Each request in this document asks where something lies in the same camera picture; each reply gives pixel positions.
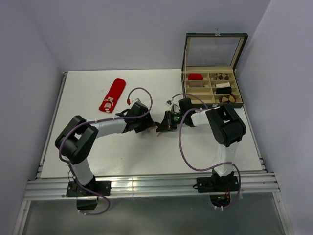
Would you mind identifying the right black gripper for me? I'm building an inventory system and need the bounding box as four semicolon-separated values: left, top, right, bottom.
157;111;186;133

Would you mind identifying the beige sock brown toe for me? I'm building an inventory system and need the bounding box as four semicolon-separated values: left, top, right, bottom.
149;122;161;137

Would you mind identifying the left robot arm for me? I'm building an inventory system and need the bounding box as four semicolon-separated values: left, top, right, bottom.
55;101;156;195

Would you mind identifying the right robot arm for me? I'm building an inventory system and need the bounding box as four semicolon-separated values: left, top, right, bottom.
156;98;246;191

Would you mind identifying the red sock white pattern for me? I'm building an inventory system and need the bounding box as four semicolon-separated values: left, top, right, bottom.
98;78;126;113

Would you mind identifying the rolled red sock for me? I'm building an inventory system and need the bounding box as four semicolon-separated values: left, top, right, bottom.
188;73;203;80

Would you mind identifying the black compartment storage box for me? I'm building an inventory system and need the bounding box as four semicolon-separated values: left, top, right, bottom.
181;32;248;108

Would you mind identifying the rolled checkered sock lower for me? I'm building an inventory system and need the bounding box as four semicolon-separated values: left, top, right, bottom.
219;94;237;103

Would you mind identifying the rolled checkered sock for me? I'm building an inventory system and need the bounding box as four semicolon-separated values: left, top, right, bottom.
219;94;237;103
214;73;230;80

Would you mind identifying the rolled white black sock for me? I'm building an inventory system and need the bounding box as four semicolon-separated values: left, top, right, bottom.
216;82;231;88

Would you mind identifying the rolled checkered sock upper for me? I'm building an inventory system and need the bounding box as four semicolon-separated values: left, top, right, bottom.
214;73;230;80

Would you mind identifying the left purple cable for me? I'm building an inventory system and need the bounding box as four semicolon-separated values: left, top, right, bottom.
58;87;154;216

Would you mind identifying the purple cable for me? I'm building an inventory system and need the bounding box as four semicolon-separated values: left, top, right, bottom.
58;87;154;216
168;93;242;209

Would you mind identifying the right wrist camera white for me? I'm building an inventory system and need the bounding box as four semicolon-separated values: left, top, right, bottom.
166;98;174;107

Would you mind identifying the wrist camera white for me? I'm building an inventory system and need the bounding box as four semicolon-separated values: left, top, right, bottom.
166;98;174;107
127;98;141;105

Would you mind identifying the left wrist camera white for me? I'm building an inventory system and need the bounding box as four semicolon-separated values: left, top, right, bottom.
127;98;141;105

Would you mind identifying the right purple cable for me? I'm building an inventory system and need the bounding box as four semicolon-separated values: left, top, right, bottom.
168;93;242;209

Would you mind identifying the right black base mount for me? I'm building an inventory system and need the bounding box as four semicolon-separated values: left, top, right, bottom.
193;176;239;207

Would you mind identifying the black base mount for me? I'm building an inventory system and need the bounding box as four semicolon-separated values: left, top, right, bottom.
193;176;239;207
66;180;111;211

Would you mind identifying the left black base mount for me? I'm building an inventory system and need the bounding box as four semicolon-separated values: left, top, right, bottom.
66;180;111;211

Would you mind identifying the aluminium frame rail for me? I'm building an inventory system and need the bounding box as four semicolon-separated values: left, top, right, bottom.
22;172;280;201

